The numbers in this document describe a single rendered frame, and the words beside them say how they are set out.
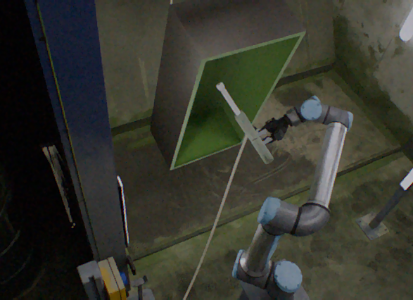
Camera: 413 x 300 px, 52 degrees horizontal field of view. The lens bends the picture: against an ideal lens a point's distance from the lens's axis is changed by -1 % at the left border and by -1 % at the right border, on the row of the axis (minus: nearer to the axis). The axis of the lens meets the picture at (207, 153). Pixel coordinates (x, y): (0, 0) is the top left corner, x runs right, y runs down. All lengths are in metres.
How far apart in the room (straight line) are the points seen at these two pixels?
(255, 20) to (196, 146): 1.20
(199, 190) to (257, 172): 0.53
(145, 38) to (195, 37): 1.58
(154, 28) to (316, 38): 1.67
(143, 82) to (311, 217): 2.27
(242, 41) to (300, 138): 1.97
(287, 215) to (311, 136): 2.34
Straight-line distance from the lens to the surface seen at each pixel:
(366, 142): 4.12
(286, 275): 2.20
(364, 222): 3.64
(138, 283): 1.90
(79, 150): 1.62
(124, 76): 3.55
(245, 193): 3.42
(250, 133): 2.08
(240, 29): 2.12
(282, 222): 1.67
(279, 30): 2.19
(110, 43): 3.50
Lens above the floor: 2.88
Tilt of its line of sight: 52 degrees down
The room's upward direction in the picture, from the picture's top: 9 degrees clockwise
